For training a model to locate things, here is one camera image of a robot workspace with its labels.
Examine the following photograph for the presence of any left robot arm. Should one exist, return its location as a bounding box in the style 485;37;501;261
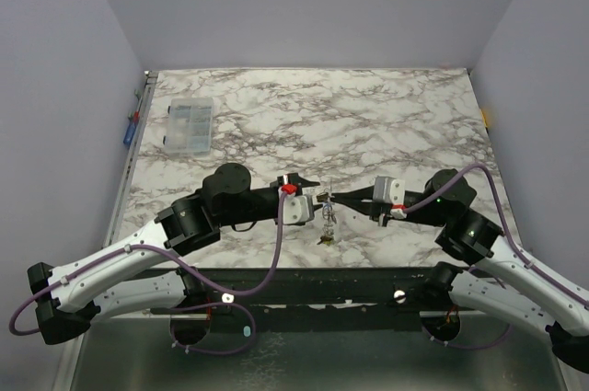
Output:
27;163;318;345

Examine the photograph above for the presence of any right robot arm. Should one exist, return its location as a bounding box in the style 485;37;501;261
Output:
328;163;588;373

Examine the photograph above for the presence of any blue key tag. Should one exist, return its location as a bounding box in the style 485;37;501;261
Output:
321;203;334;221

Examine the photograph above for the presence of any clear plastic organizer box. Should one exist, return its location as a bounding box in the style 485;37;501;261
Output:
163;98;214;155

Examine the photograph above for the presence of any yellow clip right edge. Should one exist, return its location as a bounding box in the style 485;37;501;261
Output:
480;109;490;129

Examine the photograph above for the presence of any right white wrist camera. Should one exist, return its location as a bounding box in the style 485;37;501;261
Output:
372;176;405;205

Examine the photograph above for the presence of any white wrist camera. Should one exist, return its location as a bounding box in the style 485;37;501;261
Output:
372;176;405;205
283;194;315;225

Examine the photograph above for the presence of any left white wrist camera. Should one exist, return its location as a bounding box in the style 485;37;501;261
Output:
283;194;315;225

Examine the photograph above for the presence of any black table edge rail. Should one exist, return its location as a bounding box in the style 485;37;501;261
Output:
91;266;553;332

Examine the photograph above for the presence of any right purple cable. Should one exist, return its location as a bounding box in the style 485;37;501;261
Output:
402;162;589;305

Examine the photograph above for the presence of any blue clamp on wall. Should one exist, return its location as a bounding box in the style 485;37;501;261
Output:
123;110;139;147

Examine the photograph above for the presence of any aluminium side rail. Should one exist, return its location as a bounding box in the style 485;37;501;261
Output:
102;70;159;247

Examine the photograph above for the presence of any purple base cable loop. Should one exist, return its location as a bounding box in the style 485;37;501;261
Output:
169;298;259;356

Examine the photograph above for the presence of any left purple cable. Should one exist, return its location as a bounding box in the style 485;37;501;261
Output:
8;192;295;336

